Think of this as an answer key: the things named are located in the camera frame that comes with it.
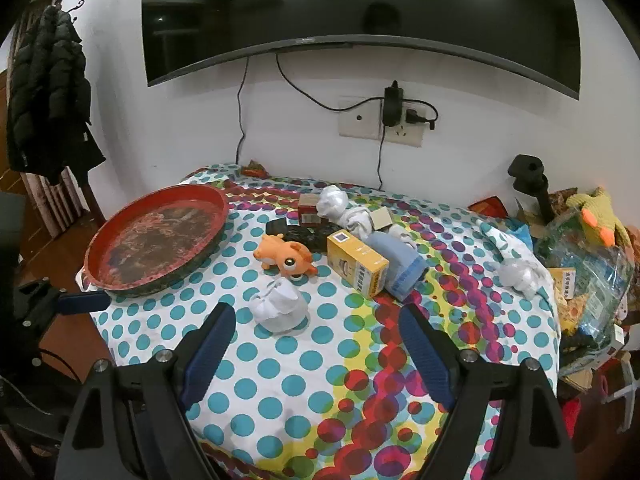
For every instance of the yellow carton box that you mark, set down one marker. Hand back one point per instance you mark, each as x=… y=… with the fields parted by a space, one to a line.
x=357 y=262

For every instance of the black plastic bag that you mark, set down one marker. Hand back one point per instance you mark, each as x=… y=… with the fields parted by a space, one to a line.
x=300 y=234

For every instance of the white wall antenna socket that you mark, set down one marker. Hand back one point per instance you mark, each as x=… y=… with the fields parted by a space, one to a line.
x=357 y=117

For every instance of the black puffer jacket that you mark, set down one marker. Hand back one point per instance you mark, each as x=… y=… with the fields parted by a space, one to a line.
x=45 y=95

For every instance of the blue plastic bag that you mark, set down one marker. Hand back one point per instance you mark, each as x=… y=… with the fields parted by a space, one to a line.
x=522 y=234

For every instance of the orange white carton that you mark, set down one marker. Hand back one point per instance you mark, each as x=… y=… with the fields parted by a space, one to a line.
x=561 y=282

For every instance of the white sock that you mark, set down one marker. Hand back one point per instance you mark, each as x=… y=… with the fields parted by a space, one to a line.
x=357 y=222
x=400 y=236
x=277 y=310

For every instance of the wall coat hook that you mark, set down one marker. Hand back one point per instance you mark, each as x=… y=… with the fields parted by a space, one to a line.
x=67 y=6

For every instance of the clear bag of goods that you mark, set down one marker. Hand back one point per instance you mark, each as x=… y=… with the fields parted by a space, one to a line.
x=585 y=270

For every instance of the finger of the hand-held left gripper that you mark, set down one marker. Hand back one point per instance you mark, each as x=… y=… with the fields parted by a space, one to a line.
x=85 y=302

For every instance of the clear plastic bag bundle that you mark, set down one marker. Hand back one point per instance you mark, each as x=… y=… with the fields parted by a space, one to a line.
x=520 y=275

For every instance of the black power plug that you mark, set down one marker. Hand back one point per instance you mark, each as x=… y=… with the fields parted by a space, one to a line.
x=416 y=117

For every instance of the orange candy wrapper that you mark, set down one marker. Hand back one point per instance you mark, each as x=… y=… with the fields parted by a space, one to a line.
x=255 y=167

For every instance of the red round tray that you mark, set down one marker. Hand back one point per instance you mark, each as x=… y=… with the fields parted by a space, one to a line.
x=155 y=240

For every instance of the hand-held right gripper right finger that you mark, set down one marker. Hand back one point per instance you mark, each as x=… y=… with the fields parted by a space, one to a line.
x=425 y=355

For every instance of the polka-dot tablecloth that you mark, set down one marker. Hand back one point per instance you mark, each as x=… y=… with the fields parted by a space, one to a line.
x=310 y=360

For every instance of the beige small box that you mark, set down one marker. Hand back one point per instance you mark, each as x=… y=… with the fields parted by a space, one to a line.
x=381 y=218

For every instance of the black wall television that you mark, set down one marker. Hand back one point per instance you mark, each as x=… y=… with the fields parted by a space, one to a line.
x=350 y=5

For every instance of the white wall power socket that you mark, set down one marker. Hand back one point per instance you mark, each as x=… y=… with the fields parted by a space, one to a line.
x=402 y=135

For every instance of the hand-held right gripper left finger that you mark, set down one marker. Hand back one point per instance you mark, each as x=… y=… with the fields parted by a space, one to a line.
x=210 y=350

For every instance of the blue folded cloth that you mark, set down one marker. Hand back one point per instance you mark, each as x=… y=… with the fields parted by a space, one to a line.
x=402 y=265

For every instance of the black power adapter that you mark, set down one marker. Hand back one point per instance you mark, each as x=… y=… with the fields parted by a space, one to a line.
x=394 y=105

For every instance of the red cosmetic box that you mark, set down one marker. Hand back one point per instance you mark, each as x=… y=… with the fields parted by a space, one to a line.
x=310 y=212

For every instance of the yellow plush duck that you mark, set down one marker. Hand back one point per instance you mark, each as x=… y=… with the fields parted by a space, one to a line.
x=600 y=210

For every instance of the white plastic bag bundle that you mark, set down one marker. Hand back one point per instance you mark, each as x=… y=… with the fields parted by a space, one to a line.
x=332 y=202

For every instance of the orange plush toy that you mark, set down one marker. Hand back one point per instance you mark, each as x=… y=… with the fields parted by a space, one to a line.
x=285 y=255

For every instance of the red snack packet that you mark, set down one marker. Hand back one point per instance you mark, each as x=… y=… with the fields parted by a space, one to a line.
x=492 y=206

